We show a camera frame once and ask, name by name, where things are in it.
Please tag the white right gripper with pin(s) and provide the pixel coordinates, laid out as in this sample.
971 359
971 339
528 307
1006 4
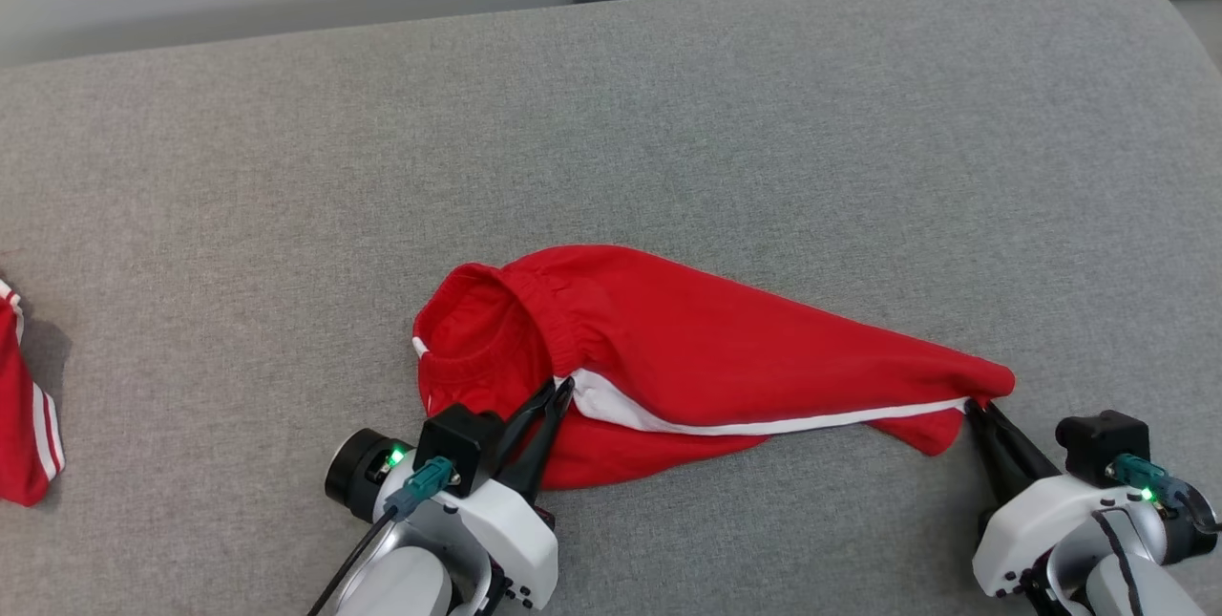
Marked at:
1031 530

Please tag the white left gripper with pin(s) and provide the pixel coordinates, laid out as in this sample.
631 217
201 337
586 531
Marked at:
516 549

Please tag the red shorts white side stripe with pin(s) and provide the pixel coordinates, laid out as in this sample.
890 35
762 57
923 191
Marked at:
716 349

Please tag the red jersey white striped trim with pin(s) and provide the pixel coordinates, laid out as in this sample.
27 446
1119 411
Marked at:
19 425

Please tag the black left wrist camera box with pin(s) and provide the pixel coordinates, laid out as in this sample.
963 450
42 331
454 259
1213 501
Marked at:
458 439

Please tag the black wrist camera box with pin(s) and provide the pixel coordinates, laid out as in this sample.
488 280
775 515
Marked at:
458 439
1098 444

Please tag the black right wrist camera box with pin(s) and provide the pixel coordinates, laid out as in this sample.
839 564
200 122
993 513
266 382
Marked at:
1098 444

